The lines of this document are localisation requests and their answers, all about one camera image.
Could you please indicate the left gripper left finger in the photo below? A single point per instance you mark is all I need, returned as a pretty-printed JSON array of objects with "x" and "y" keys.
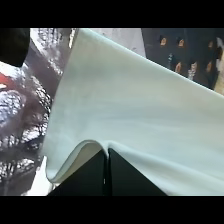
[{"x": 90, "y": 180}]

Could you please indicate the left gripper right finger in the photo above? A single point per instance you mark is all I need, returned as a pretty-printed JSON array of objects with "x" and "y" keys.
[{"x": 128, "y": 180}]

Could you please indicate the pale green garment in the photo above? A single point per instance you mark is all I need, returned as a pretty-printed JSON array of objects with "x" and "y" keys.
[{"x": 133, "y": 100}]

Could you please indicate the black garment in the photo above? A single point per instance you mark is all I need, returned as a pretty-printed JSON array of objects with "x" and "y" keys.
[{"x": 12, "y": 45}]

